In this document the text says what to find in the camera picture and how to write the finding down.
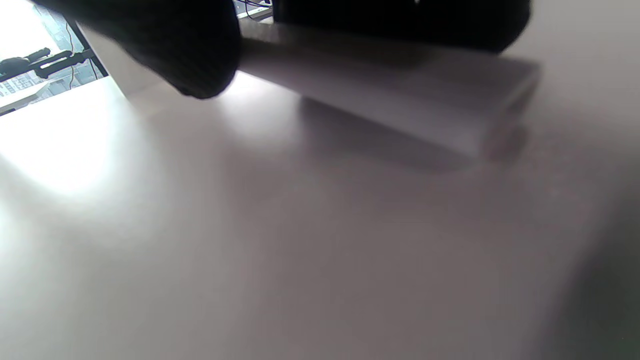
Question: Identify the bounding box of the person's right hand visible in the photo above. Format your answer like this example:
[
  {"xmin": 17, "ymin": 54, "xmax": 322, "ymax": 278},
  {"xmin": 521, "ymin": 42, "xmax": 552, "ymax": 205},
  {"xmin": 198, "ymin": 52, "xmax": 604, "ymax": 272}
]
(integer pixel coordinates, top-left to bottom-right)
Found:
[{"xmin": 30, "ymin": 0, "xmax": 532, "ymax": 100}]

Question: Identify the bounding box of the white headphone stand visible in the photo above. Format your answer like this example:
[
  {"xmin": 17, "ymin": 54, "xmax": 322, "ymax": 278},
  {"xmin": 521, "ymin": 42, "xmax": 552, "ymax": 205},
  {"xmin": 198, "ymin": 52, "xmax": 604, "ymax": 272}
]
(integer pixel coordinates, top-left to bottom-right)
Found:
[{"xmin": 80, "ymin": 20, "xmax": 544, "ymax": 164}]

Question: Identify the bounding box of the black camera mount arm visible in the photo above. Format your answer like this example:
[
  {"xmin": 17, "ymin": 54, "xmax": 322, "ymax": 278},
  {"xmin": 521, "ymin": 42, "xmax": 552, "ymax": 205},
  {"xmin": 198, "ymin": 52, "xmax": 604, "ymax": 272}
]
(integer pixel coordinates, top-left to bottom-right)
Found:
[{"xmin": 0, "ymin": 47, "xmax": 92, "ymax": 83}]

